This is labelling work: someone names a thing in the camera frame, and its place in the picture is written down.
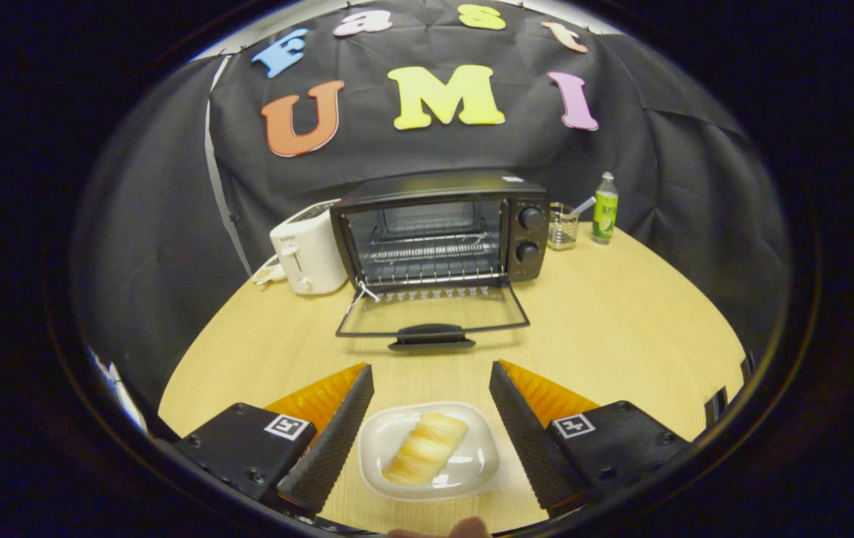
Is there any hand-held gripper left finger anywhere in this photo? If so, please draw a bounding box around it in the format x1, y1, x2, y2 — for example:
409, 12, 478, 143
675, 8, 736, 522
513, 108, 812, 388
173, 363, 375, 516

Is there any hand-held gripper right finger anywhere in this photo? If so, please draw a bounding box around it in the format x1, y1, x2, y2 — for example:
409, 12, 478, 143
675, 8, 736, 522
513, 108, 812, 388
489, 360, 695, 516

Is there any golden bread roll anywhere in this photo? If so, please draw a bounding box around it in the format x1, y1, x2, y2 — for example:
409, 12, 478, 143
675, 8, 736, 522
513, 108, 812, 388
382, 412, 469, 486

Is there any black toaster oven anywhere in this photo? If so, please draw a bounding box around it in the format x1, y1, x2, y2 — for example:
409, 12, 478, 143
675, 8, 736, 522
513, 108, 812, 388
329, 169, 551, 352

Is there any white pop-up toaster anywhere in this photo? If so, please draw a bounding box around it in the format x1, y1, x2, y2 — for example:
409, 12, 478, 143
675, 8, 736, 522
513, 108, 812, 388
270, 199, 349, 296

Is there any white rectangular plate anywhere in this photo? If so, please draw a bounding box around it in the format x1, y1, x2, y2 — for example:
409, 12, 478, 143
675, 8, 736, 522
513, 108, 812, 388
358, 402, 501, 501

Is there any small white tray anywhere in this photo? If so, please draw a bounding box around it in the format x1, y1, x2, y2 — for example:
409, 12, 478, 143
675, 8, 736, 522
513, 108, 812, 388
250, 256, 287, 286

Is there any green drink bottle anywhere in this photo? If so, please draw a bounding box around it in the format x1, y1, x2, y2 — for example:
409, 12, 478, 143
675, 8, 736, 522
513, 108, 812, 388
592, 172, 619, 245

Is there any wire mesh basket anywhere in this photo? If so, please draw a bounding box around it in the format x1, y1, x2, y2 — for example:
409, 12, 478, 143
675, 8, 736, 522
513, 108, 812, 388
548, 202, 581, 251

